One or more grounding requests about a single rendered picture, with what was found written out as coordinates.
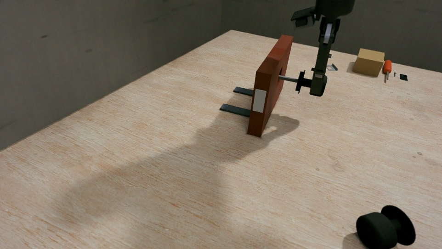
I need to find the brown cardboard box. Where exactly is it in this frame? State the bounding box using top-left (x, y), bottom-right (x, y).
top-left (353, 48), bottom-right (385, 77)

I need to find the black door knob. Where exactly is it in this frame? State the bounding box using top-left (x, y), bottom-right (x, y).
top-left (356, 205), bottom-right (416, 249)
top-left (278, 70), bottom-right (328, 97)

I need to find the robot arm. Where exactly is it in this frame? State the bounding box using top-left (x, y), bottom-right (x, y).
top-left (291, 6), bottom-right (321, 30)

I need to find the orange-handled screwdriver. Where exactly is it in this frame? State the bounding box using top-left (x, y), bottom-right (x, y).
top-left (384, 60), bottom-right (391, 80)

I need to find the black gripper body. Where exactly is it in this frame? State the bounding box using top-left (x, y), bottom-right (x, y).
top-left (315, 0), bottom-right (355, 34)

